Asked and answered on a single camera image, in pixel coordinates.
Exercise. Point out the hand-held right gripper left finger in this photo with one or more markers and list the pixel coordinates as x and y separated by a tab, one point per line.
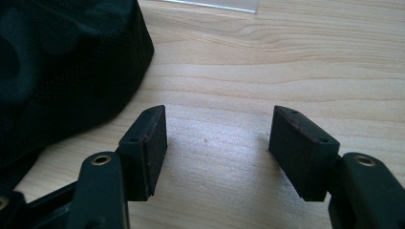
140	159

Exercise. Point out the black mesh cloth bag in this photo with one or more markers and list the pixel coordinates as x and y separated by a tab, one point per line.
63	63

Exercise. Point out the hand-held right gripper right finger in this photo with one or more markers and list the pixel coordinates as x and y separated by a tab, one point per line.
305	152

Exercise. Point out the clear plastic sheet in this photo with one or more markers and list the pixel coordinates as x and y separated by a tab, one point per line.
219	4

